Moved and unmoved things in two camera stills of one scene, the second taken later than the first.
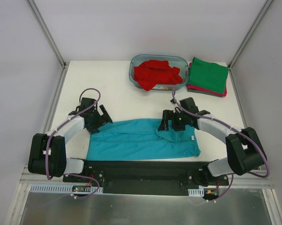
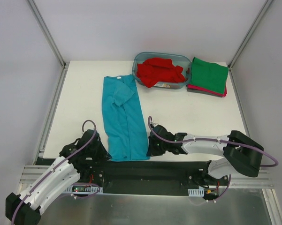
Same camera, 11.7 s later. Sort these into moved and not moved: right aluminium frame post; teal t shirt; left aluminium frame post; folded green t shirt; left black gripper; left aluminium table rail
Moved: teal t shirt; left black gripper
Not moved: right aluminium frame post; left aluminium frame post; left aluminium table rail; folded green t shirt
